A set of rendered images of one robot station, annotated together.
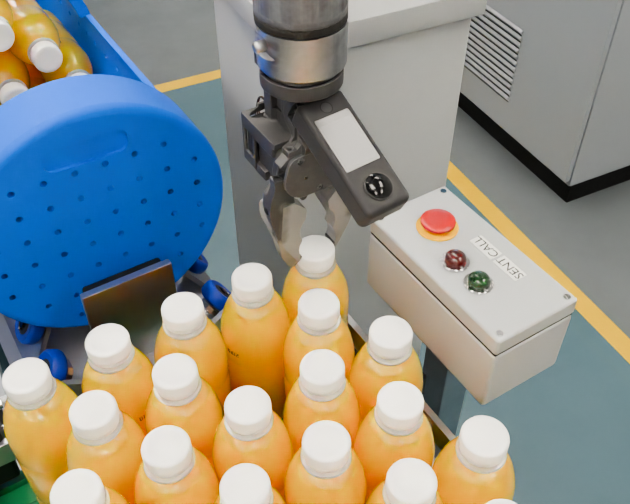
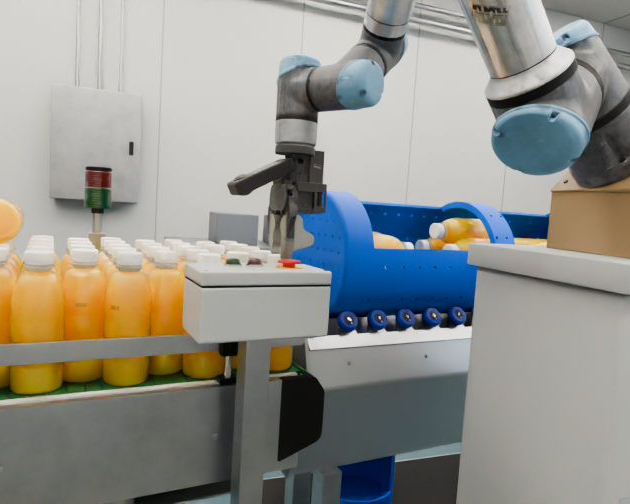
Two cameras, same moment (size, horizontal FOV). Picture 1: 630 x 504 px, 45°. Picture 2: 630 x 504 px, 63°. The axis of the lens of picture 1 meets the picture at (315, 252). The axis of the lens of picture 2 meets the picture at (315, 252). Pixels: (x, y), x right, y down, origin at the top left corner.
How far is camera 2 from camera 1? 123 cm
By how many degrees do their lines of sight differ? 90
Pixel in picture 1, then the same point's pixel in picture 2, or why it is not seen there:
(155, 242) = not seen: hidden behind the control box
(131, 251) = not seen: hidden behind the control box
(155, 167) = (329, 233)
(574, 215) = not seen: outside the picture
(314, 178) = (275, 200)
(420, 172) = (565, 473)
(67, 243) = (305, 253)
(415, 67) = (562, 327)
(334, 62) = (278, 134)
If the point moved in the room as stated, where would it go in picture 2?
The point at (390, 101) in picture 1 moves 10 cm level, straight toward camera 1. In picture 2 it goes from (539, 351) to (471, 344)
